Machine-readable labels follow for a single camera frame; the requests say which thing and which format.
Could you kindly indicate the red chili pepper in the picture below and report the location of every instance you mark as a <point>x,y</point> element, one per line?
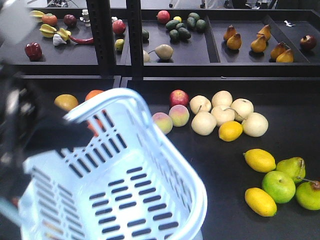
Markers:
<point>88,41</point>

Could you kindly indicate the rear right black tray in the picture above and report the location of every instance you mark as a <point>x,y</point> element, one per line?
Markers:
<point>206,54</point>

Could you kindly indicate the peach left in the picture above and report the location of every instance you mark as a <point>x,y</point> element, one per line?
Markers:
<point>163,121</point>

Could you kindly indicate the black rack post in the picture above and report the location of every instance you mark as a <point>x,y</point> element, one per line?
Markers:
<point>133,10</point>
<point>101,28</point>

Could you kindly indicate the front right black tray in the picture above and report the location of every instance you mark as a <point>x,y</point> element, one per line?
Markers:
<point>292,108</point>

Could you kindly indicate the large orange right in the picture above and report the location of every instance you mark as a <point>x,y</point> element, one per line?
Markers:
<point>93,93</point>

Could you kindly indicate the red bell pepper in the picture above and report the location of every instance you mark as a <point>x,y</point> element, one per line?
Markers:
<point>33,51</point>

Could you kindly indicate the black rack post right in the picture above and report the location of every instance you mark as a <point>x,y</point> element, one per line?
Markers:
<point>133,10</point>

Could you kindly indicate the yellow apple right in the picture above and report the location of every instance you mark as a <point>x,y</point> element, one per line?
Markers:
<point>66,102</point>

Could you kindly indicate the peach right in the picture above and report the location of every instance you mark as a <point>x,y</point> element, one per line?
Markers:
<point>179,115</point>

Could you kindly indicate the lemon near white pears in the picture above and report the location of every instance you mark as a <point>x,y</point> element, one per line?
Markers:
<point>230,131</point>

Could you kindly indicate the light blue plastic basket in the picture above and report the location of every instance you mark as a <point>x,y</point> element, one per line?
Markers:
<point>129,183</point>

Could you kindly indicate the rear left black tray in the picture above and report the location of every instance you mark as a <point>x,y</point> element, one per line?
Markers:
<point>66,59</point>

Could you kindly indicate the white pear one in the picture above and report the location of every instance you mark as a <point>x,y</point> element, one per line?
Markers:
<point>200,103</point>

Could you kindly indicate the red apple near peaches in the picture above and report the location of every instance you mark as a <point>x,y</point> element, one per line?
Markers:
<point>178,97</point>

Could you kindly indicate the dark purple fruit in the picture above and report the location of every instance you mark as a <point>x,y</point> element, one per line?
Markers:
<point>70,20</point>

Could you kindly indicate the yellow starfruit right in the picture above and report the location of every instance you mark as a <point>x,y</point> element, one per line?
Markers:
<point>64,34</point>

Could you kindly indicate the yellow starfruit rear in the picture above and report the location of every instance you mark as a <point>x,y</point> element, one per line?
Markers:
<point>37,14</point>

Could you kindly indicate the white garlic bulb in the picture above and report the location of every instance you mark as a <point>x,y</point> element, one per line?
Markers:
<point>57,40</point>

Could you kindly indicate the avocado five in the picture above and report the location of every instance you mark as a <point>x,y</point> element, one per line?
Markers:
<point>201,26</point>

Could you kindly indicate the avocado three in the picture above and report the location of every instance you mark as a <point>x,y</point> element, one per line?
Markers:
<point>184,34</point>

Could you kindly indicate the white pear five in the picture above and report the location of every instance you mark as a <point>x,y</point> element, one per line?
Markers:
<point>203,123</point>

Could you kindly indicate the avocado two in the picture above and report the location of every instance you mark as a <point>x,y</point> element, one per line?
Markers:
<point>174,35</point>

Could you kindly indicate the front left black tray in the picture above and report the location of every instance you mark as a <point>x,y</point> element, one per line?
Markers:
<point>77,85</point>

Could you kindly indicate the yellow starfruit left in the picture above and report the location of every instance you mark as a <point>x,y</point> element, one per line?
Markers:
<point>47,30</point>

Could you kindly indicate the peach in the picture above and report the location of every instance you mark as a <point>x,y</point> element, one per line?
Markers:
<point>179,115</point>
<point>163,121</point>

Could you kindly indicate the pale pear with stem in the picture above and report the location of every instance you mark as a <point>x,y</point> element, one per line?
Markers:
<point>164,52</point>

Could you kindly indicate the red apple rear tray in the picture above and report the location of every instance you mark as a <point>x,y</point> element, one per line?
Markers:
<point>118,27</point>

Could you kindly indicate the small yellow lemon rear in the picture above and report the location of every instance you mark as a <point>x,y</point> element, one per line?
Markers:
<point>178,18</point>

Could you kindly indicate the avocado four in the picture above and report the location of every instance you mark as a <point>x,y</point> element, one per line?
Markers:
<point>191,23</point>

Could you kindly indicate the avocado one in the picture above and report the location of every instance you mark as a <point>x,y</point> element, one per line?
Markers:
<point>171,25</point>

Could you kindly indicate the black rack post left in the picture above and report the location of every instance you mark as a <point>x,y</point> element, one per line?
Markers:
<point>101,28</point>

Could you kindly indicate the red pomegranate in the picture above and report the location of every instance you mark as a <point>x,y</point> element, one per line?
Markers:
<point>163,16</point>

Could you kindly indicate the white pear six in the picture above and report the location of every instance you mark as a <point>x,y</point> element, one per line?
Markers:
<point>255,125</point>

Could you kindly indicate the black tray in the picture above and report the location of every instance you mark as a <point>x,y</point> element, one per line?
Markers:
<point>206,54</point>
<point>292,108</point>
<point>77,85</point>
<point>66,59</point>

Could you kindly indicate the white pear three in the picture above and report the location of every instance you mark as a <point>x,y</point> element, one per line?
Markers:
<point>242,107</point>

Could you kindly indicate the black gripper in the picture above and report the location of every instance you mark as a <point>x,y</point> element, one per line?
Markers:
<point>20,109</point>

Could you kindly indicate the white pear four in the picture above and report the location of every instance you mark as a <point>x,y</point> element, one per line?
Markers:
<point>223,114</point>

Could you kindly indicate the yellow starfruit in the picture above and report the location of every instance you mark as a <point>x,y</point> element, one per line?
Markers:
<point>37,14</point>
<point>64,34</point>
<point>47,30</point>

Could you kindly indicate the small orange front right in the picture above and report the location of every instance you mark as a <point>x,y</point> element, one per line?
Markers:
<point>97,127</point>

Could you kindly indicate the white pear two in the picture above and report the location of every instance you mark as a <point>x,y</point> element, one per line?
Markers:
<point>222,97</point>

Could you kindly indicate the persimmon orange fruit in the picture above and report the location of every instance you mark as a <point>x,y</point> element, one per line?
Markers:
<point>49,19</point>

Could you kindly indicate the small green yellow fruit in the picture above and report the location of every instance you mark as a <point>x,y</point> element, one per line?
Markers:
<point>119,44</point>

